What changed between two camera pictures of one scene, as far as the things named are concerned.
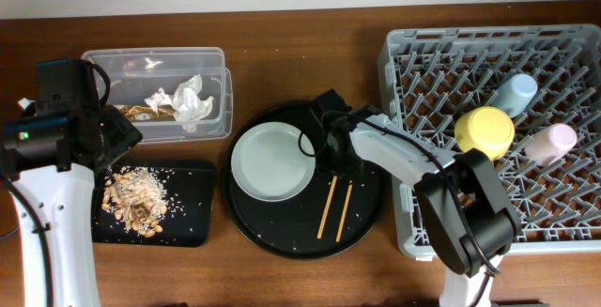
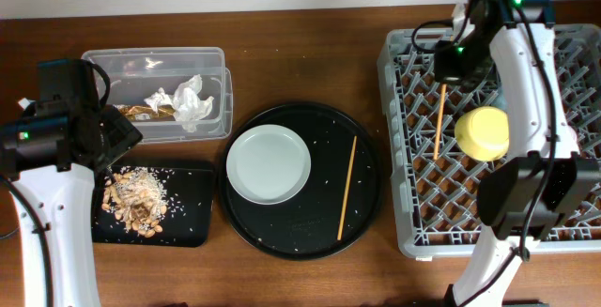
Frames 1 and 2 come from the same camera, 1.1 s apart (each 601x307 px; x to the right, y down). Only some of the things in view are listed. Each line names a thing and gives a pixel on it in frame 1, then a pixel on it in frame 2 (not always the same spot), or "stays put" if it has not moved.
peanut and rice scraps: [138, 199] stays put
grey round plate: [272, 161] stays put
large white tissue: [188, 105] stays put
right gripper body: [332, 161] → [461, 65]
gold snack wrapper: [144, 113] stays put
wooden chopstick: [327, 207] → [439, 120]
